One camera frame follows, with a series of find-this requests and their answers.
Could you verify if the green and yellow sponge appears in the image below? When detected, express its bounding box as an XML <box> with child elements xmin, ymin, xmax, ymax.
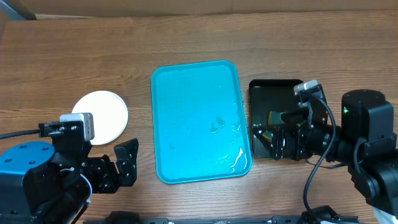
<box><xmin>262</xmin><ymin>111</ymin><xmax>285</xmax><ymax>141</ymax></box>

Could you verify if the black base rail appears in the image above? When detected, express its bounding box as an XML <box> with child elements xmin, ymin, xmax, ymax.
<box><xmin>83</xmin><ymin>206</ymin><xmax>359</xmax><ymax>224</ymax></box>

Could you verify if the black rectangular water tray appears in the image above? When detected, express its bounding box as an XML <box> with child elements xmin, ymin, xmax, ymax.
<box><xmin>249</xmin><ymin>79</ymin><xmax>309</xmax><ymax>159</ymax></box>

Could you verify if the white plate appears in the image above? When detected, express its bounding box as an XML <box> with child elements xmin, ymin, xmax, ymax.
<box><xmin>72</xmin><ymin>90</ymin><xmax>129</xmax><ymax>145</ymax></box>

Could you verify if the teal plastic tray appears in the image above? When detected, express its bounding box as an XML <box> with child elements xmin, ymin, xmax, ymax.
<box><xmin>150</xmin><ymin>60</ymin><xmax>252</xmax><ymax>184</ymax></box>

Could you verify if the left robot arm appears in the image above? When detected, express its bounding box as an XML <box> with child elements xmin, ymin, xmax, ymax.
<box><xmin>1</xmin><ymin>139</ymin><xmax>139</xmax><ymax>223</ymax></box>

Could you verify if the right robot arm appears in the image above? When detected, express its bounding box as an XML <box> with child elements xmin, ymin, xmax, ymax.
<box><xmin>249</xmin><ymin>83</ymin><xmax>397</xmax><ymax>217</ymax></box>

